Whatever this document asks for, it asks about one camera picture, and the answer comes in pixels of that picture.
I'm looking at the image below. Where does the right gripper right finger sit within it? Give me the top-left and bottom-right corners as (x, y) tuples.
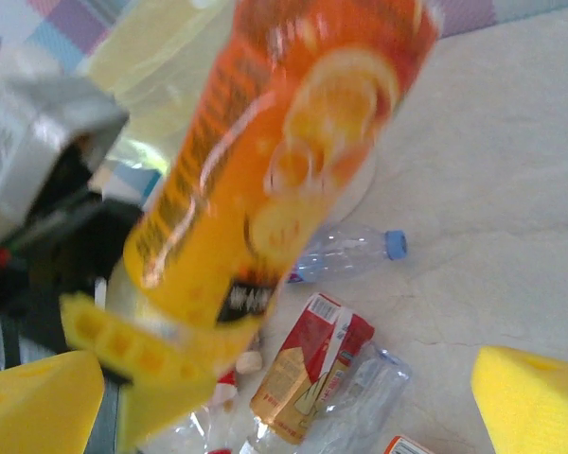
(470, 344), (568, 454)

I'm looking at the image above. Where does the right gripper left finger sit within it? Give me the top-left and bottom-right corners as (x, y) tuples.
(0, 349), (106, 454)

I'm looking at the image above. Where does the orange white label bottle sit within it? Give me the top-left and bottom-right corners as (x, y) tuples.
(385, 434), (439, 454)

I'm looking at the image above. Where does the red gold label bottle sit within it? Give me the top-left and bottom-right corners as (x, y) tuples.
(249, 291), (376, 445)

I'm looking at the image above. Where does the red cola label bottle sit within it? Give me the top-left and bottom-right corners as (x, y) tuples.
(169, 368), (247, 454)

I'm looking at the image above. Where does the yellow orange juice bottle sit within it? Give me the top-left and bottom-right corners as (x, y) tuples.
(122, 0), (441, 332)

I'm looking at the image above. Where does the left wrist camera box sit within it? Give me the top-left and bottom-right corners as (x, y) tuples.
(0, 42), (130, 223)

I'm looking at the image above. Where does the pale yellow lined bin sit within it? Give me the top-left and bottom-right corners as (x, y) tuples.
(82, 0), (380, 228)

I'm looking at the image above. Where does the clear crushed bottle white cap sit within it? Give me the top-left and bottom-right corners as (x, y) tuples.
(245, 340), (413, 454)

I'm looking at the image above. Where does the clear bottle blue cap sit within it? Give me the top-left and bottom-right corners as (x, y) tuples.
(286, 221), (408, 285)

